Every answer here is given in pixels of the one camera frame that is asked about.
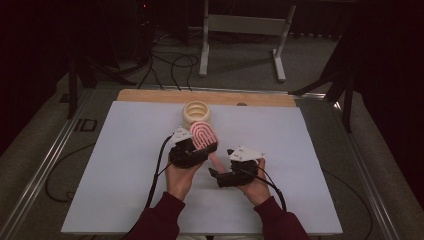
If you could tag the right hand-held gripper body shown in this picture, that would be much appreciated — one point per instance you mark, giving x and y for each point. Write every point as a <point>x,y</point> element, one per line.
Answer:
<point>241,173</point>

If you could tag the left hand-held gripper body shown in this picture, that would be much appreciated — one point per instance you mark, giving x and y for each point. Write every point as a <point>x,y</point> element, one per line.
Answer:
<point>183,156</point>

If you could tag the pink striped toy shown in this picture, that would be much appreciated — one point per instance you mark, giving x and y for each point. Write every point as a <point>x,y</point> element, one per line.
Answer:
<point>203,135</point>

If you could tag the cream ringed duck cup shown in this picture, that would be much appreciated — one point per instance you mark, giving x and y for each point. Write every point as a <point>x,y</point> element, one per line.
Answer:
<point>196,115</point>

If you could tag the person's right hand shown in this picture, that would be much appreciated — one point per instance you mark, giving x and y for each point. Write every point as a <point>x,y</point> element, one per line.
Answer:
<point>258,191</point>

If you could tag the person's left hand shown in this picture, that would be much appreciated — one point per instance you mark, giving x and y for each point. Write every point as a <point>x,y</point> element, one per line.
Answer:
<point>178,181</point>

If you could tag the white table mat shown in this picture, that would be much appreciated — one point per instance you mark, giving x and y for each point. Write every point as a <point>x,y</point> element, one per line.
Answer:
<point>116,166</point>

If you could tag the black tripod stand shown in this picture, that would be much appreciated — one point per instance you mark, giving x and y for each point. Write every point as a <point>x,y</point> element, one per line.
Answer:
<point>348,106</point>
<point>72,90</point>

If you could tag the white metal stand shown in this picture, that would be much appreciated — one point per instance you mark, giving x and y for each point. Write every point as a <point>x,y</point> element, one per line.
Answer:
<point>246,25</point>

